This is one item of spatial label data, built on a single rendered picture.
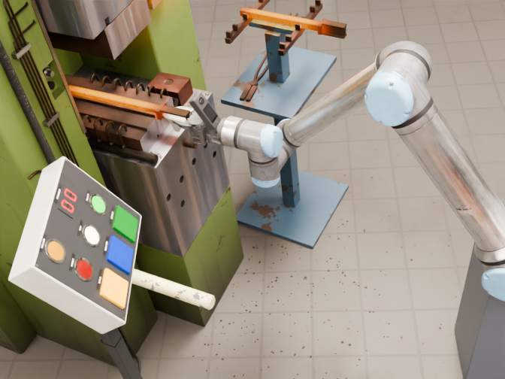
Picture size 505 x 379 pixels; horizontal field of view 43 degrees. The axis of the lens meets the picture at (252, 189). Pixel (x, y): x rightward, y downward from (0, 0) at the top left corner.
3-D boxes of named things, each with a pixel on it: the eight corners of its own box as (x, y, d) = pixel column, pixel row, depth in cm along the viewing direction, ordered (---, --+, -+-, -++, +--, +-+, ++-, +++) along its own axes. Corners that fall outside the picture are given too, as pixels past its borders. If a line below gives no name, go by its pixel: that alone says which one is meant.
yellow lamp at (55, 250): (70, 250, 144) (64, 238, 141) (58, 267, 141) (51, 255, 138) (59, 247, 145) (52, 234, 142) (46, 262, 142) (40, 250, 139)
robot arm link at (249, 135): (273, 166, 186) (270, 141, 179) (235, 156, 191) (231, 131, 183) (285, 145, 192) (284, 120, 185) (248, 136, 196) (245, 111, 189)
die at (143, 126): (176, 115, 208) (170, 95, 202) (144, 156, 197) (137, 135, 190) (73, 92, 223) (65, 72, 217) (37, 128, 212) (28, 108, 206)
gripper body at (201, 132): (188, 142, 197) (222, 150, 193) (182, 120, 191) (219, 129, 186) (199, 126, 201) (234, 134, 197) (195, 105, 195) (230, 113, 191)
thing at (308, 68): (337, 60, 253) (337, 56, 251) (292, 122, 230) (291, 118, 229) (270, 45, 265) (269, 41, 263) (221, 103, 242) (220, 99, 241)
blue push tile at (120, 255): (133, 249, 163) (113, 234, 159) (130, 273, 158) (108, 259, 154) (128, 252, 164) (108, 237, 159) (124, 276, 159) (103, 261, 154)
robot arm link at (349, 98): (424, 14, 155) (271, 121, 209) (406, 42, 148) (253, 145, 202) (455, 49, 158) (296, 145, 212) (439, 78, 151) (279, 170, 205)
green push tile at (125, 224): (138, 219, 170) (118, 204, 166) (135, 241, 165) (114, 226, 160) (133, 222, 171) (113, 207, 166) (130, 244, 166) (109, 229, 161)
